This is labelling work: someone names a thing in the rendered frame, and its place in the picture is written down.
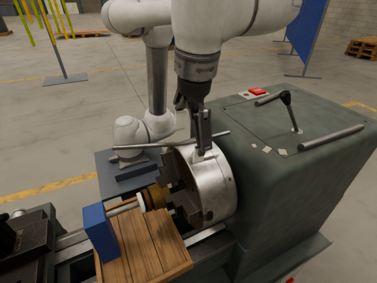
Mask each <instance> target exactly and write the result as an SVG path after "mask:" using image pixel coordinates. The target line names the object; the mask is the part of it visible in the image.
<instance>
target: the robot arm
mask: <svg viewBox="0 0 377 283"><path fill-rule="evenodd" d="M301 5H302V0H109V1H107V2H106V3H105V4H104V5H103V7H102V11H101V17H102V21H103V24H104V25H105V27H106V28H107V29H108V30H109V31H111V32H113V33H115V34H126V35H141V37H142V40H143V42H144V43H145V46H146V68H147V79H148V100H149V108H148V109H147V110H146V111H145V115H144V119H142V120H138V119H136V118H135V117H132V116H121V117H119V118H118V119H116V120H115V122H114V124H113V129H112V136H113V142H114V145H129V144H149V143H154V142H157V141H160V140H163V139H165V138H167V137H169V136H171V135H172V134H174V133H175V132H176V131H177V130H182V129H184V128H185V119H186V110H185V109H186V108H187V109H188V112H189V115H190V119H191V120H192V121H193V125H194V131H195V136H196V142H197V144H195V147H194V156H193V160H192V162H193V164H195V163H199V162H202V161H203V160H204V156H205V151H207V150H211V149H213V147H212V131H211V123H210V116H211V109H210V108H205V107H204V98H205V97H206V96H207V95H208V94H209V93H210V90H211V85H212V79H213V78H214V77H215V76H216V74H217V69H218V63H219V58H220V54H221V48H222V44H223V42H227V41H228V40H230V39H232V38H234V37H237V36H259V35H265V34H270V33H274V32H276V31H279V30H281V29H283V28H285V27H286V26H287V25H289V24H290V23H291V22H292V21H293V20H294V19H295V18H296V17H297V15H298V14H299V12H300V8H301ZM173 36H174V42H175V46H174V70H175V72H176V74H177V90H176V93H175V96H174V100H173V105H176V106H175V110H176V116H175V115H174V114H173V113H171V112H170V110H169V109H168V108H167V74H168V46H169V45H170V43H171V41H172V38H173ZM196 113H197V116H194V115H193V114H196ZM114 153H115V156H113V157H111V158H109V160H110V163H112V162H118V163H119V166H118V167H119V169H120V170H124V169H125V168H128V167H131V166H134V165H138V164H141V163H147V162H149V158H148V157H147V156H146V154H145V152H144V150H143V149H127V150H116V151H115V152H114Z"/></svg>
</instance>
